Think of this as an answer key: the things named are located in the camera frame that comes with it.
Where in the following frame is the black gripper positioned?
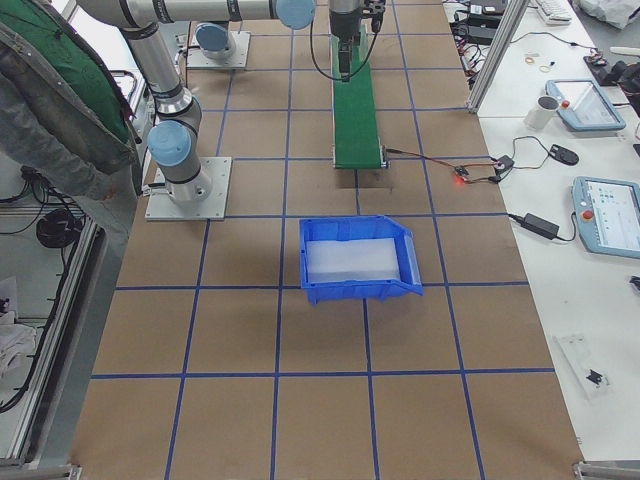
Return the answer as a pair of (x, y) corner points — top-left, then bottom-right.
(328, 0), (361, 82)

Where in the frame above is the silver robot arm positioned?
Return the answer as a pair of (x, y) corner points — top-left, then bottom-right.
(79, 1), (316, 203)
(195, 22), (236, 59)

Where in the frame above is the green conveyor belt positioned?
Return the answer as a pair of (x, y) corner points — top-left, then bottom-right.
(332, 23), (388, 170)

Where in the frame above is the small sensor circuit board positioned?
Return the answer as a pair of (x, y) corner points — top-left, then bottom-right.
(454, 165), (469, 183)

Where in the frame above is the white mug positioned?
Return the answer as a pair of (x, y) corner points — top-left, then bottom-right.
(524, 95), (559, 131)

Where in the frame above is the blue plastic bin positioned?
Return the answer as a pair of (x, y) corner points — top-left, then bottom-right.
(299, 215), (424, 305)

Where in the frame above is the far teach pendant tablet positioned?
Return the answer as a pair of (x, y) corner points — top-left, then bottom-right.
(545, 79), (626, 132)

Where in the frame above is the teach pendant tablet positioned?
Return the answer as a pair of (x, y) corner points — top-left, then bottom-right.
(545, 79), (626, 132)
(571, 176), (639, 259)

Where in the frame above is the black computer mouse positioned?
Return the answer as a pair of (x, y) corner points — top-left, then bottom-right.
(549, 144), (579, 166)

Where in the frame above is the black power adapter brick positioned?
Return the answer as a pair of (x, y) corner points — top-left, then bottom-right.
(521, 213), (559, 240)

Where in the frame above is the person in denim jacket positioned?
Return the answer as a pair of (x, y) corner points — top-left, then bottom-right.
(1, 1), (141, 248)

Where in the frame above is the near teach pendant tablet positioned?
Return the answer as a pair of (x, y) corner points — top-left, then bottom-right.
(571, 176), (639, 259)

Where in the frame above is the aluminium frame post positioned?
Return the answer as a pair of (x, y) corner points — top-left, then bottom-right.
(466, 0), (529, 114)

